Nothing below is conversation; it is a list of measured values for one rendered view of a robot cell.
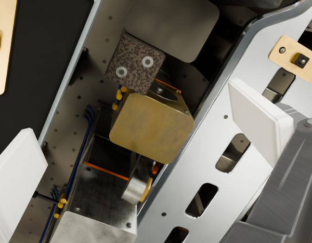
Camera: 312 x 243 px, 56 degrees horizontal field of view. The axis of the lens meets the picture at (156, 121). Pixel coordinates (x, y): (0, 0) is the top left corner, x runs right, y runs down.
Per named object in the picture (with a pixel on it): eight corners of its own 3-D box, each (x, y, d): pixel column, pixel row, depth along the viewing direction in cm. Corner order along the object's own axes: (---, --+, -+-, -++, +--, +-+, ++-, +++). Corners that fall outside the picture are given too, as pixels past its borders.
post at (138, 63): (138, 45, 69) (145, 97, 32) (119, 35, 68) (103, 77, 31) (148, 25, 68) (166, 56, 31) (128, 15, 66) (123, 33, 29)
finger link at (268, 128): (276, 121, 12) (294, 116, 12) (226, 79, 19) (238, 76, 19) (280, 180, 13) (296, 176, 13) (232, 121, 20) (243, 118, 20)
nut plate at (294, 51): (327, 60, 43) (332, 62, 41) (311, 83, 44) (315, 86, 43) (282, 33, 41) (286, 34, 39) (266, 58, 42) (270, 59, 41)
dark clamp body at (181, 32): (161, 33, 69) (190, 68, 33) (115, 8, 66) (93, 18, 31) (176, 3, 66) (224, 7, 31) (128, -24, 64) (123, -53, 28)
